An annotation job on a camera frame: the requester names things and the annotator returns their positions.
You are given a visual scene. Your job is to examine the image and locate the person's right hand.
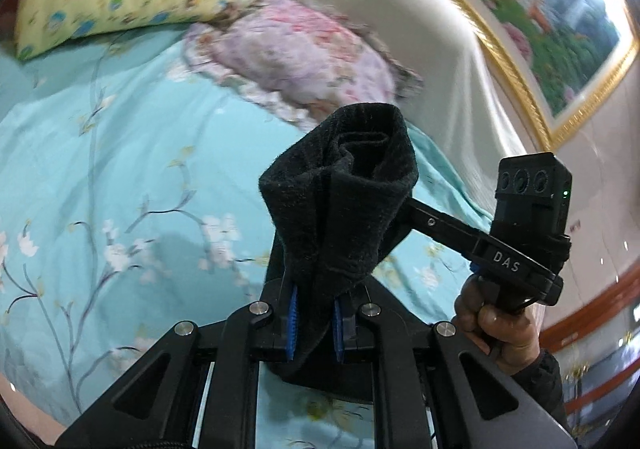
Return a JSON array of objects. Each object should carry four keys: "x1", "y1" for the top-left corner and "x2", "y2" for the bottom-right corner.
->
[{"x1": 451, "y1": 275, "x2": 540, "y2": 375}]

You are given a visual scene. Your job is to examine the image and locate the pink purple floral pillow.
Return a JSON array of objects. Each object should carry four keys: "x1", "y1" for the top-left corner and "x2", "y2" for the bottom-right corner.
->
[{"x1": 183, "y1": 0, "x2": 423, "y2": 130}]

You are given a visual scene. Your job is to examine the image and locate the white striped headboard cover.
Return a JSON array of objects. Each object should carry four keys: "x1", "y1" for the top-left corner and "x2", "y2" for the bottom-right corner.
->
[{"x1": 315, "y1": 0, "x2": 527, "y2": 212}]

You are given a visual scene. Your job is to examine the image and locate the light blue floral bedsheet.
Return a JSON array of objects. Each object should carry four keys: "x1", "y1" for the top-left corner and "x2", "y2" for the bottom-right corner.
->
[{"x1": 0, "y1": 23, "x2": 497, "y2": 449}]

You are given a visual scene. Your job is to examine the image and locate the black fleece pants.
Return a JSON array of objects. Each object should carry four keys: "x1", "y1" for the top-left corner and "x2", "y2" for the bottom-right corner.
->
[{"x1": 258, "y1": 102, "x2": 418, "y2": 403}]

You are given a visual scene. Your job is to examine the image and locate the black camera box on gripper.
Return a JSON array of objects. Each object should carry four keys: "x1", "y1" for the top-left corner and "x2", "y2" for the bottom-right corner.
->
[{"x1": 490, "y1": 152, "x2": 573, "y2": 275}]

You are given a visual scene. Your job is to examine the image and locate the wooden glass door cabinet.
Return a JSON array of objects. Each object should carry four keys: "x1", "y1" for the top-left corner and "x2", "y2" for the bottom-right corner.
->
[{"x1": 541, "y1": 263, "x2": 639, "y2": 447}]

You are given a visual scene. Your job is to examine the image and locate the black sleeve right forearm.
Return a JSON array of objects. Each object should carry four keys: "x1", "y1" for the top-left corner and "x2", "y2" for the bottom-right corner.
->
[{"x1": 512, "y1": 351, "x2": 570, "y2": 431}]

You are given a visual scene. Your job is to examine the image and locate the gold framed landscape painting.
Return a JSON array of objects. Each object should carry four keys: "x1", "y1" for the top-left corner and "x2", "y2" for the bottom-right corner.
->
[{"x1": 451, "y1": 0, "x2": 639, "y2": 150}]

